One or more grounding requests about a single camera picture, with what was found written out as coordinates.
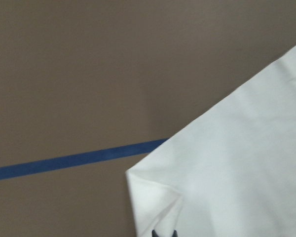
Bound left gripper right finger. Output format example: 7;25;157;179
171;230;177;237

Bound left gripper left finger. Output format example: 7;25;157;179
151;230;159;237

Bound white long-sleeve printed shirt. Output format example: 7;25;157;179
126;46;296;237

